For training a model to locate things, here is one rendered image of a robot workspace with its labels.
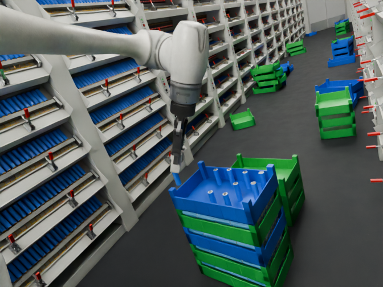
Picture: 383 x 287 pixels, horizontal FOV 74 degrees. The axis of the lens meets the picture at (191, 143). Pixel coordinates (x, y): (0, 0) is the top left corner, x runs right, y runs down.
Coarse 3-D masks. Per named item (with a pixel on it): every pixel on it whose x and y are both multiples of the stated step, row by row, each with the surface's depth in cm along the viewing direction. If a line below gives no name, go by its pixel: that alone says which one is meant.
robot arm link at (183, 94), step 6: (174, 84) 70; (180, 84) 69; (186, 84) 69; (174, 90) 71; (180, 90) 70; (186, 90) 70; (192, 90) 70; (198, 90) 72; (174, 96) 71; (180, 96) 71; (186, 96) 70; (192, 96) 71; (198, 96) 73; (180, 102) 72; (186, 102) 71; (192, 102) 72
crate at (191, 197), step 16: (192, 176) 96; (208, 176) 102; (224, 176) 96; (240, 176) 92; (256, 176) 87; (272, 176) 80; (176, 192) 87; (192, 192) 95; (272, 192) 80; (176, 208) 89; (192, 208) 84; (208, 208) 79; (224, 208) 74; (240, 208) 71; (256, 208) 72
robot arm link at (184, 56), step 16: (176, 32) 66; (192, 32) 64; (208, 32) 67; (160, 48) 72; (176, 48) 66; (192, 48) 65; (208, 48) 68; (176, 64) 67; (192, 64) 66; (176, 80) 69; (192, 80) 69
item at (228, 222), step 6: (270, 204) 82; (264, 210) 78; (192, 216) 89; (198, 216) 85; (204, 216) 83; (210, 216) 82; (216, 222) 83; (222, 222) 79; (228, 222) 78; (234, 222) 76; (258, 222) 74; (246, 228) 75
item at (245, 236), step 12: (276, 192) 84; (276, 204) 83; (180, 216) 90; (264, 216) 76; (192, 228) 89; (204, 228) 85; (216, 228) 81; (228, 228) 78; (240, 228) 75; (252, 228) 71; (264, 228) 76; (240, 240) 77; (252, 240) 74
